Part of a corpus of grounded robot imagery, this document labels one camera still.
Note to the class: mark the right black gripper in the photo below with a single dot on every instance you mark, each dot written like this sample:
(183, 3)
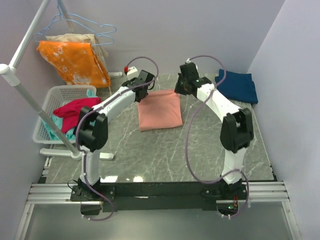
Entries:
(177, 89)

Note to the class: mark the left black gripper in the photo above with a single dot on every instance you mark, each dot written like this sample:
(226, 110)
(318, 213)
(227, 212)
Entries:
(133, 80)

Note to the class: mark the salmon pink t shirt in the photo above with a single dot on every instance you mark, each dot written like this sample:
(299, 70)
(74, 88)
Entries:
(160, 110)

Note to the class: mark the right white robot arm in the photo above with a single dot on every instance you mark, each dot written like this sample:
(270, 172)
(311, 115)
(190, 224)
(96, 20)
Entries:
(236, 131)

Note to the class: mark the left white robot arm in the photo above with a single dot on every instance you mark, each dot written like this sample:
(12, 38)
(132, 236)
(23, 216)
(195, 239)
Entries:
(93, 126)

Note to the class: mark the beige cloth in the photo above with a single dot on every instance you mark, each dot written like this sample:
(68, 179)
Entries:
(81, 38)

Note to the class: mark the folded blue t shirt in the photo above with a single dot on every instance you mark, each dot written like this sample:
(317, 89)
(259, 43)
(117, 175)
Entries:
(239, 87)

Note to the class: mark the orange white cloth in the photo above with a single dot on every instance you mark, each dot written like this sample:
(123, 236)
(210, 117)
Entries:
(75, 62)

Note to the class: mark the magenta t shirt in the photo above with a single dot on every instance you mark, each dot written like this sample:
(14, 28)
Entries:
(70, 112)

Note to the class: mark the white laundry basket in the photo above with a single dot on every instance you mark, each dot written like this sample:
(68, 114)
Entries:
(57, 97)

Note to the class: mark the teal t shirt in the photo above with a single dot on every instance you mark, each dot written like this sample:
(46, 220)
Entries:
(70, 135)

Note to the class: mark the wooden stick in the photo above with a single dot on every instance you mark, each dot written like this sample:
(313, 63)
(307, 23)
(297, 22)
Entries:
(66, 16)

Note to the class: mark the black base beam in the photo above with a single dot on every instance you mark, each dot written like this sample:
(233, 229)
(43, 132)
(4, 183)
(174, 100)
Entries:
(131, 196)

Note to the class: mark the blue wire hanger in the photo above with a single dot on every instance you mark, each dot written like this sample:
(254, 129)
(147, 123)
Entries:
(39, 36)
(88, 25)

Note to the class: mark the aluminium rail frame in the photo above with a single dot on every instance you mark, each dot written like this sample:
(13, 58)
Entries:
(260, 192)

